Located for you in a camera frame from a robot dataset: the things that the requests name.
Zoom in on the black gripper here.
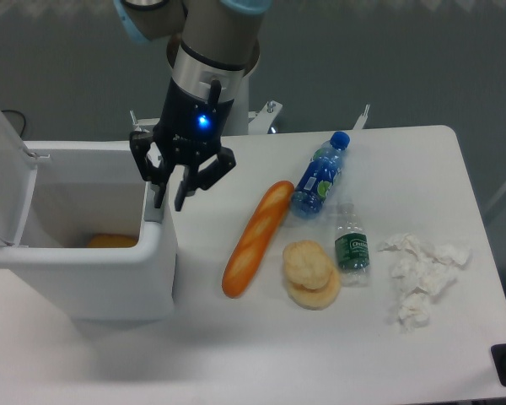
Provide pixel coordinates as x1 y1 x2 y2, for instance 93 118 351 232
129 78 236 211

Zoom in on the white plastic trash can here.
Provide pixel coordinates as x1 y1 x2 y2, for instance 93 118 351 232
0 110 177 321

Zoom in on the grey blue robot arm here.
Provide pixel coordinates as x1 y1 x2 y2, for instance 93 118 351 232
115 1 272 210

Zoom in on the orange baguette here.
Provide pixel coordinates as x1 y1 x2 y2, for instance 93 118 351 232
222 181 294 298

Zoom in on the orange bread inside bin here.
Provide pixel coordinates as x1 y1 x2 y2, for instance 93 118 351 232
86 234 138 249

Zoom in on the blue plastic bottle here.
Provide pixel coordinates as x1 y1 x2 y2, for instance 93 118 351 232
290 131 351 219

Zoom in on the pale knotted bread roll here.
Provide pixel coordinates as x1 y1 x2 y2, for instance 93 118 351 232
283 240 334 289

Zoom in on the clear green-label water bottle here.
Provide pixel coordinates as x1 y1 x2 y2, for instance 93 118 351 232
334 202 370 286

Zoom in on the round flat bread bun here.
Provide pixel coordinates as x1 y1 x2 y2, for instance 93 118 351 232
287 270 341 311

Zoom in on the small crumpled white tissue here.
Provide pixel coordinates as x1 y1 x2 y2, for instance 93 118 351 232
390 292 430 333

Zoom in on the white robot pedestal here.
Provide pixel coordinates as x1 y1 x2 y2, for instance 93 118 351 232
128 33 370 141

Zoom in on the black floor cable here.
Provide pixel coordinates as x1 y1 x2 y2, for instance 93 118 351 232
1 109 27 140

